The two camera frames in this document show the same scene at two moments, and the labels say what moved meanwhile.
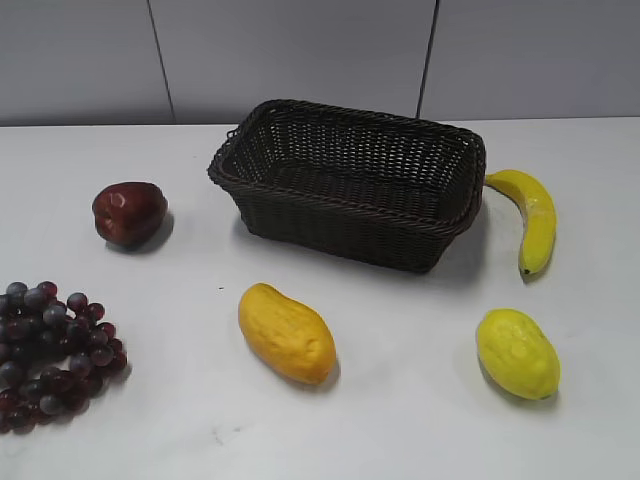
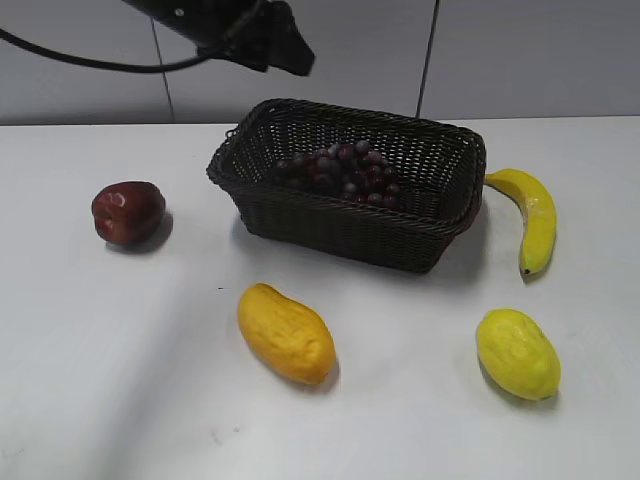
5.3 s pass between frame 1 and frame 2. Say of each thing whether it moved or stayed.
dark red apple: stayed
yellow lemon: stayed
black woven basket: stayed
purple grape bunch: moved
